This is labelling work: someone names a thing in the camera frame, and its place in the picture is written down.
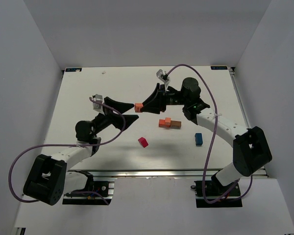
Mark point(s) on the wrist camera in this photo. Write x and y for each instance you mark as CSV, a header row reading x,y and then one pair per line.
x,y
97,103
162,75

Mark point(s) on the brown rectangular block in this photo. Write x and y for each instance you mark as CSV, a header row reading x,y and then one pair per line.
x,y
175,124

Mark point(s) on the small orange cube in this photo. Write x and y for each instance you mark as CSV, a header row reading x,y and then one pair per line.
x,y
167,120

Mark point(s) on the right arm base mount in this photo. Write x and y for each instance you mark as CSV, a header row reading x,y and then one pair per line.
x,y
212,192

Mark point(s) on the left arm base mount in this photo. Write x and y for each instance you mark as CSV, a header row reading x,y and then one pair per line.
x,y
84,188

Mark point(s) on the red-orange rectangular block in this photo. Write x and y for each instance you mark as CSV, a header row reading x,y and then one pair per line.
x,y
163,124

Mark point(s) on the orange cube with window print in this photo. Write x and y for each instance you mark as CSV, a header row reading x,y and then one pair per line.
x,y
138,107

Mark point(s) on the red roof-shaped block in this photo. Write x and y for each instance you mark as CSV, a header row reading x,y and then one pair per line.
x,y
143,142

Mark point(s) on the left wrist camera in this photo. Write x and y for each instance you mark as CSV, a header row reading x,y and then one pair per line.
x,y
97,103

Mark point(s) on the blue label right corner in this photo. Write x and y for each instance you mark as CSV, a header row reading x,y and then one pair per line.
x,y
219,68

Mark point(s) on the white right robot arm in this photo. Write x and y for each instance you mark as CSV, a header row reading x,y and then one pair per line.
x,y
250,147

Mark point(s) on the blue label corner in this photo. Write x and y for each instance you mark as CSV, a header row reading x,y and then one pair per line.
x,y
219,68
73,69

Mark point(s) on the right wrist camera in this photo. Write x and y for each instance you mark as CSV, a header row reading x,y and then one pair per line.
x,y
162,75

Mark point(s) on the blue label left corner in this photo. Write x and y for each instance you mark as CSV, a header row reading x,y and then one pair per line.
x,y
73,69

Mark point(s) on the blue rectangular block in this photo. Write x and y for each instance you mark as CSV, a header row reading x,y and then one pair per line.
x,y
198,139

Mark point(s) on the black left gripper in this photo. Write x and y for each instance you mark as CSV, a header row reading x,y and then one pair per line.
x,y
107,112

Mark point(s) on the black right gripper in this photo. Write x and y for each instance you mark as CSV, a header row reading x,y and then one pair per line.
x,y
161,98

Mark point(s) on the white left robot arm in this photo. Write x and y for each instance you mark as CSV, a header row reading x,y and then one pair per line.
x,y
50,176

